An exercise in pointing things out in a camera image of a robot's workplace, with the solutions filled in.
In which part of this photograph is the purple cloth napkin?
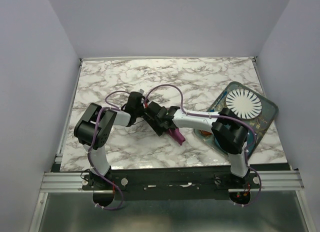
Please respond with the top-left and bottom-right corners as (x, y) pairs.
(166, 128), (186, 146)

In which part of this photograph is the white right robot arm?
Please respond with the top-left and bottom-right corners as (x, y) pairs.
(144, 103), (249, 188)

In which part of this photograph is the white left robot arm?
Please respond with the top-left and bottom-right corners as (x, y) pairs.
(73, 103), (145, 190)

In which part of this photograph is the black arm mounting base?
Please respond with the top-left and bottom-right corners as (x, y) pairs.
(82, 165), (259, 204)

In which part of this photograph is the orange patterned mug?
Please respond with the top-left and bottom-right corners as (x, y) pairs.
(199, 130), (213, 137)

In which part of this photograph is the blue plastic fork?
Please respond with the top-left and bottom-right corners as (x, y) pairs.
(208, 91), (228, 112)

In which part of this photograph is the white blue striped plate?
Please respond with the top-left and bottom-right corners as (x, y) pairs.
(225, 88), (262, 120)

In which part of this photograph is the teal square plate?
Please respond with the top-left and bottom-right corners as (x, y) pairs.
(214, 134), (256, 159)

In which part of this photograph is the green floral serving tray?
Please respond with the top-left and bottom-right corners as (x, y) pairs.
(192, 80), (280, 159)

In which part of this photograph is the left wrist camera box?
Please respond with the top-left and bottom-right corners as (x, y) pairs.
(125, 91), (143, 113)

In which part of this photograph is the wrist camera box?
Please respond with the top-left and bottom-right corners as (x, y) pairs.
(125, 91), (143, 113)
(144, 101), (163, 120)

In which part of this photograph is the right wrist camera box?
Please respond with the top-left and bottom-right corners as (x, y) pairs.
(144, 101), (163, 120)

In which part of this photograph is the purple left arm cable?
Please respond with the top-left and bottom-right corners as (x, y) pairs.
(87, 90), (126, 211)

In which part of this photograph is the aluminium frame rail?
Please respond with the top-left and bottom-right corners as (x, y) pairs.
(39, 170), (305, 193)

